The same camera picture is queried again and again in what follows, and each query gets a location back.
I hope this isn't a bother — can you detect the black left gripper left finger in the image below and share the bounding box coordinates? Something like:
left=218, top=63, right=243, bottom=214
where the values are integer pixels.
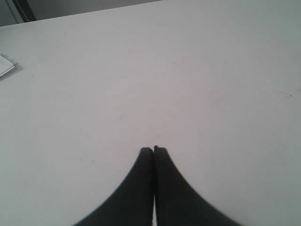
left=76, top=147, right=153, bottom=226

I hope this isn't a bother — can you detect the dark vertical post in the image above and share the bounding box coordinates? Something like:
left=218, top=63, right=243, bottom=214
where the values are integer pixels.
left=12, top=0, right=37, bottom=23

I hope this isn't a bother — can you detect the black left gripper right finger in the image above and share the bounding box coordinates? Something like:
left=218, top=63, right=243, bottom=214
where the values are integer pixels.
left=154, top=146, right=239, bottom=226

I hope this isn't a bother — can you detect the white paper stack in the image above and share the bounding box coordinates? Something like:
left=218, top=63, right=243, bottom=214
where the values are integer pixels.
left=0, top=54, right=18, bottom=77

